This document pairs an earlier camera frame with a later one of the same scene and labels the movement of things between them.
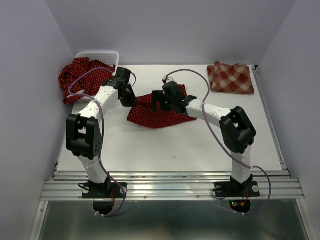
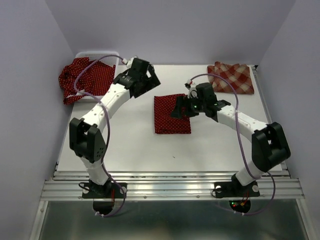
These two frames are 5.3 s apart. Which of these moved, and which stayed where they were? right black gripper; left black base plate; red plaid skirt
Moved: right black gripper
Stayed: red plaid skirt; left black base plate
